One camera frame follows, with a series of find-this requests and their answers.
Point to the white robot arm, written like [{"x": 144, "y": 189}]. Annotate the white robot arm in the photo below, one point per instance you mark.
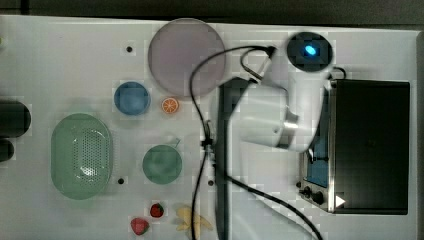
[{"x": 282, "y": 111}]

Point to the green oval strainer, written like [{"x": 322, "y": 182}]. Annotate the green oval strainer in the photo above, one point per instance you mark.
[{"x": 81, "y": 162}]

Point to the orange slice toy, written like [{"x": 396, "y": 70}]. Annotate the orange slice toy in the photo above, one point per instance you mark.
[{"x": 170, "y": 105}]

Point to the green cup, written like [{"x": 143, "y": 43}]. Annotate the green cup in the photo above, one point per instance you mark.
[{"x": 162, "y": 163}]

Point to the grey round plate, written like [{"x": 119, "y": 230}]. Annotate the grey round plate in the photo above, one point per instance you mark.
[{"x": 177, "y": 48}]

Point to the blue bowl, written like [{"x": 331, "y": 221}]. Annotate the blue bowl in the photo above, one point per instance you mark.
[{"x": 132, "y": 98}]

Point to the yellow plush banana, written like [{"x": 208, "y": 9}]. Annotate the yellow plush banana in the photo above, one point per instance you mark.
[{"x": 191, "y": 222}]

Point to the dark red plush strawberry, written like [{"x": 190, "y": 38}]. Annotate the dark red plush strawberry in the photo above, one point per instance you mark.
[{"x": 157, "y": 210}]

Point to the pink plush strawberry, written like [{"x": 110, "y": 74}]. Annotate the pink plush strawberry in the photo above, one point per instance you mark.
[{"x": 139, "y": 226}]

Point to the black toaster oven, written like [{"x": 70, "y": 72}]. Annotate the black toaster oven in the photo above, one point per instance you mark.
[{"x": 359, "y": 160}]

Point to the large black cylinder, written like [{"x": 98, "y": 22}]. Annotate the large black cylinder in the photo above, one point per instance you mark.
[{"x": 15, "y": 119}]

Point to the small black cylinder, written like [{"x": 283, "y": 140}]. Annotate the small black cylinder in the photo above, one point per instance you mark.
[{"x": 6, "y": 150}]

